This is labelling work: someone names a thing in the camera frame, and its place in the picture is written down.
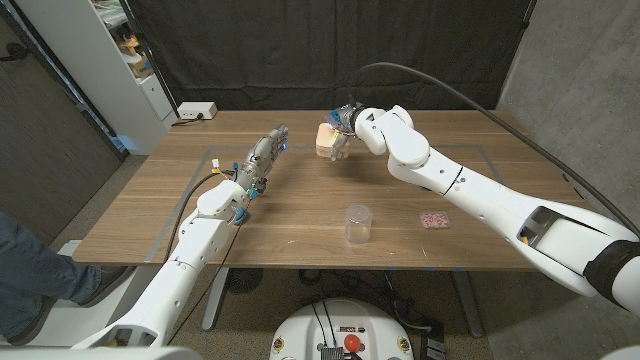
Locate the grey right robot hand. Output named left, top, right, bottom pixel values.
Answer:
left=324, top=103, right=359, bottom=162

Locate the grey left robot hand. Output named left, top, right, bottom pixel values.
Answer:
left=234, top=123, right=290, bottom=197

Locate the peach square jewelry box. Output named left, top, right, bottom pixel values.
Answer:
left=315, top=122, right=351, bottom=161

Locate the white power strip box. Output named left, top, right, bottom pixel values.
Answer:
left=177, top=101, right=219, bottom=121

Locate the clear plastic cup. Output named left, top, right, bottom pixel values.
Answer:
left=344, top=203, right=374, bottom=245

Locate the cardboard box on shelf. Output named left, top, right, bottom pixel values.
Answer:
left=127, top=53, right=155, bottom=79

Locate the black backdrop curtain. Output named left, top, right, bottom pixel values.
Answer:
left=127, top=0, right=536, bottom=112

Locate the black round floor device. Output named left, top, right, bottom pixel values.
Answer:
left=224, top=268, right=265, bottom=295

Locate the pink tissue pack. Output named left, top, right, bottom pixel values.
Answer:
left=419, top=210, right=451, bottom=230

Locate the grey table leg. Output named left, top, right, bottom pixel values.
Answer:
left=452, top=271, right=485, bottom=339
left=201, top=267, right=230, bottom=332

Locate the white shelf cabinet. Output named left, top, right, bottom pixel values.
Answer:
left=14, top=0, right=179, bottom=156

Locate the white robot torso base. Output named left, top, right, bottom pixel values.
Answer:
left=269, top=298, right=415, bottom=360

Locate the dark shoe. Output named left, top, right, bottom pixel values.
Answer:
left=74, top=265, right=132, bottom=307
left=7, top=294, right=56, bottom=347

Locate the white floor platform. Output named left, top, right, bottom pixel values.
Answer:
left=29, top=239, right=151, bottom=347

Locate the person's leg in jeans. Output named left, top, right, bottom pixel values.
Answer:
left=0, top=208, right=104, bottom=341

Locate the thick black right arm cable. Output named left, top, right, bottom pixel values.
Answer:
left=347, top=61, right=640, bottom=236

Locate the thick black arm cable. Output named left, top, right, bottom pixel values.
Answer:
left=347, top=61, right=640, bottom=236
left=164, top=169, right=239, bottom=264

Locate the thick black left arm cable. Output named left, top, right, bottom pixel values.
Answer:
left=164, top=169, right=239, bottom=264

